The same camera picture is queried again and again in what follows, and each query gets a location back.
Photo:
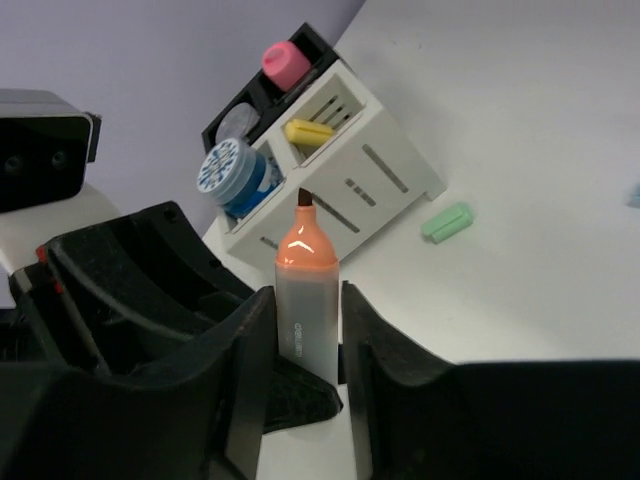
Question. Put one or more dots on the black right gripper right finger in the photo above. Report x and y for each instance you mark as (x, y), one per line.
(415, 415)

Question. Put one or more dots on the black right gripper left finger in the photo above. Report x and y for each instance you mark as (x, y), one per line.
(197, 413)

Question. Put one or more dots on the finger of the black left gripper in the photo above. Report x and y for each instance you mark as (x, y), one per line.
(298, 398)

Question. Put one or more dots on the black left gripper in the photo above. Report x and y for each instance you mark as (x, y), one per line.
(137, 287)

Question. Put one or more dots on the orange tip clear highlighter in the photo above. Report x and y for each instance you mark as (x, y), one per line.
(307, 294)

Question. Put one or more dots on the blue slime jar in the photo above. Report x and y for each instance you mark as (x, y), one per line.
(237, 177)

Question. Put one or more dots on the clear jar of clips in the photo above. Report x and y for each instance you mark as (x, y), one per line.
(237, 122)

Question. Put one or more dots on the yellow highlighter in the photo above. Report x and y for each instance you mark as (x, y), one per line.
(307, 133)

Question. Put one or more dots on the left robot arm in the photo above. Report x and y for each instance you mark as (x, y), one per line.
(24, 231)

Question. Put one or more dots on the green highlighter cap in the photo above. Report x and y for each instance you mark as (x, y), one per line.
(448, 222)

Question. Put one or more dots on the black organizer box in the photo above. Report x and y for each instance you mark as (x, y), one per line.
(266, 98)

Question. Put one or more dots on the white slotted organizer box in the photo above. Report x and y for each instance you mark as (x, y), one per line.
(361, 179)

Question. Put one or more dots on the blue highlighter cap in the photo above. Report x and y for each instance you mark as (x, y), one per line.
(634, 198)

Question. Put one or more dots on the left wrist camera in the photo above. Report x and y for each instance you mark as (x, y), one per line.
(46, 145)

